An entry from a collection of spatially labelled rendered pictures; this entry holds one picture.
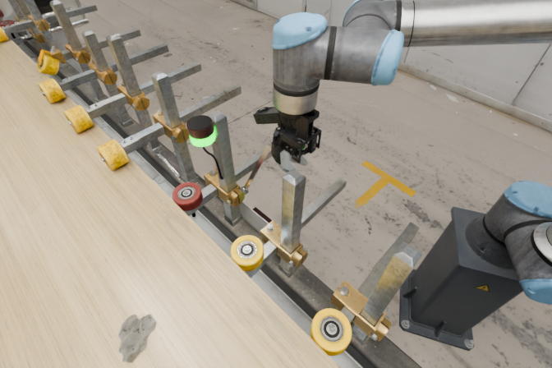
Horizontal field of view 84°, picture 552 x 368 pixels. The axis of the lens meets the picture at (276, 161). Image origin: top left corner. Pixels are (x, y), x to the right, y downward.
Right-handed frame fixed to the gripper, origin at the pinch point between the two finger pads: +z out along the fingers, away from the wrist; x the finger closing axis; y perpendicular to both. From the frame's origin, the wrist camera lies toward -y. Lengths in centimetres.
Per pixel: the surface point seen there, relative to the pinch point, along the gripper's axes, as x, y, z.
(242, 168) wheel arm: 0.5, -18.6, 14.9
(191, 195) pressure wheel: -18.7, -17.6, 10.5
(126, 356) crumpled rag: -50, 6, 9
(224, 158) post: -8.7, -13.8, 0.3
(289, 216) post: -9.6, 10.3, 1.8
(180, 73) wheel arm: 12, -68, 5
